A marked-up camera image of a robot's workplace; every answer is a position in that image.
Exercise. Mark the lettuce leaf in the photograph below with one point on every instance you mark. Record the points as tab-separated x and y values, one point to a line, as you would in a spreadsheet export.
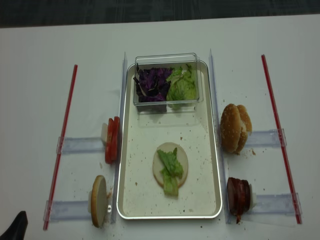
171	171

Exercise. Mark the green lettuce pile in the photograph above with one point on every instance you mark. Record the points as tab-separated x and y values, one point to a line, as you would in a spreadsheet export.
182	84

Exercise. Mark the red tomato slices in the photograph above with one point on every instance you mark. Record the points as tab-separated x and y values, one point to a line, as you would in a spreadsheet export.
111	148

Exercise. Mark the white tomato holder block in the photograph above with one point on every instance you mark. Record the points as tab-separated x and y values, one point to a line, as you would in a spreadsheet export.
104	133

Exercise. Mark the dark meat patties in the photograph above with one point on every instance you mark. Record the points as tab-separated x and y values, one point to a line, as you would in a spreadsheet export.
239	197

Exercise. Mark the purple cabbage leaves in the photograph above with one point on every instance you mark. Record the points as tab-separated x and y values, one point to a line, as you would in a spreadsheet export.
151	84

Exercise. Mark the clear plastic salad container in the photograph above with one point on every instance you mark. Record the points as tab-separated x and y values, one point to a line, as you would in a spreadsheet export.
169	61

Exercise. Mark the bottom bun slice on tray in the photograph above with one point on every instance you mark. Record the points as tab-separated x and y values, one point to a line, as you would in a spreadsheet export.
158	165

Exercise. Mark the sesame bun tops right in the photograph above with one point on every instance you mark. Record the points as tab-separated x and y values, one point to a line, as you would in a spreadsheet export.
235	127

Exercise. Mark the cream metal tray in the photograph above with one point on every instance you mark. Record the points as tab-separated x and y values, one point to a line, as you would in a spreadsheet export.
139	196

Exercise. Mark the upright bun half left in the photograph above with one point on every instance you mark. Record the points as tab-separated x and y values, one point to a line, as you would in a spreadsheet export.
98	204

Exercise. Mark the white patty holder block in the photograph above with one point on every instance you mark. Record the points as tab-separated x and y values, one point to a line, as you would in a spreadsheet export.
253	198

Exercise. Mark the right red strip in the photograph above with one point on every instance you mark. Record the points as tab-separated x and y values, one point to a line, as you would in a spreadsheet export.
299	220

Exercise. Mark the red strip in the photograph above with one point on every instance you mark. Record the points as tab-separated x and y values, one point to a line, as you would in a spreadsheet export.
299	220
58	156

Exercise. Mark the left red strip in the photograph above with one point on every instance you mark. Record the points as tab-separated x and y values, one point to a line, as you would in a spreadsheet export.
58	156

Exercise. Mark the black object bottom left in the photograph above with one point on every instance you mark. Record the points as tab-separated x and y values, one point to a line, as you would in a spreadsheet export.
17	229

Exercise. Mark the left long clear rail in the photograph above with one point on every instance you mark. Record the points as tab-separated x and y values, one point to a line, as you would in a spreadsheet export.
120	138

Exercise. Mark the long clear rail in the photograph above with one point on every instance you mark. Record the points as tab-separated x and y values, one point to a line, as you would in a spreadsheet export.
220	155
120	138

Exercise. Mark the left upper clear cross rail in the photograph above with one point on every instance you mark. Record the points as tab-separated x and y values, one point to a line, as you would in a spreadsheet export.
79	145

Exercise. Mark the clear cross rail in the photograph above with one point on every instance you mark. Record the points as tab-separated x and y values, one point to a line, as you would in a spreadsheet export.
79	145
274	138
282	204

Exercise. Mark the right upper clear cross rail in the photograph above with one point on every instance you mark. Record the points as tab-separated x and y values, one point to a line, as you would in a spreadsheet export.
274	138

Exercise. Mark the right long clear rail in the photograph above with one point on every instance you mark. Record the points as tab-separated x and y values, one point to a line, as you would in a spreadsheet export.
220	155

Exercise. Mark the right lower clear cross rail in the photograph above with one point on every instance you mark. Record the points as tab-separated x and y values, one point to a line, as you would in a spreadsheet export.
282	204

